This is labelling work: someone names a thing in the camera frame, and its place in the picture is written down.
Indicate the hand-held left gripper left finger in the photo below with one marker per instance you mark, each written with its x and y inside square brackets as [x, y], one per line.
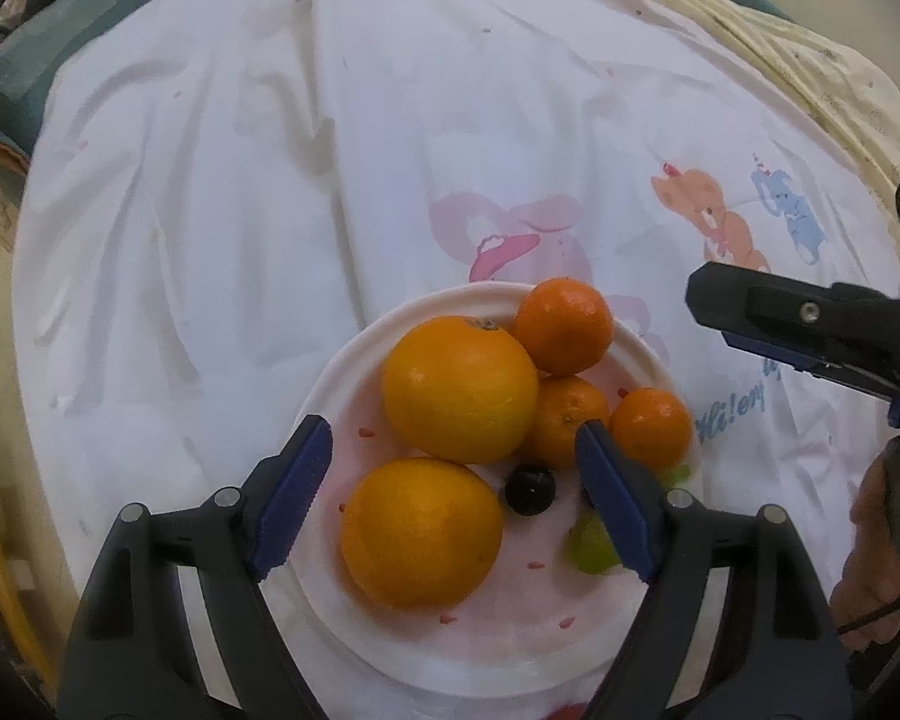
[292, 499]

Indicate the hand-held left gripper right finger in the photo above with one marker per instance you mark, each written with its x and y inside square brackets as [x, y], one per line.
[615, 502]

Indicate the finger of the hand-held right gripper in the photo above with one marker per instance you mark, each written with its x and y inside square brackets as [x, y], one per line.
[787, 311]
[898, 409]

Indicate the green grape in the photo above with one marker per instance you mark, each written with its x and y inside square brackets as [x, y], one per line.
[676, 474]
[591, 549]

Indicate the small mandarin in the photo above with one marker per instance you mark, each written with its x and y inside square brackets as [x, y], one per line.
[651, 427]
[564, 326]
[566, 420]

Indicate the large orange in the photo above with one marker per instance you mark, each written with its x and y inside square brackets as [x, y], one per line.
[459, 390]
[421, 532]

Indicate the pink strawberry-pattern plate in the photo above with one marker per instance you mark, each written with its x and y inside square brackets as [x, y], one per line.
[495, 600]

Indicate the red cherry tomato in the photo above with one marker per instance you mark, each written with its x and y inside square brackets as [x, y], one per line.
[570, 711]

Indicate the person's right hand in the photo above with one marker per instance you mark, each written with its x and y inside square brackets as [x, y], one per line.
[866, 540]

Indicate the white printed bed sheet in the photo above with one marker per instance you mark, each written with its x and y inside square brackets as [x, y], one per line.
[307, 202]

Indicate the teal cushion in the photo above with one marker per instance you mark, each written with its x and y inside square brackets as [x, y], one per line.
[52, 52]

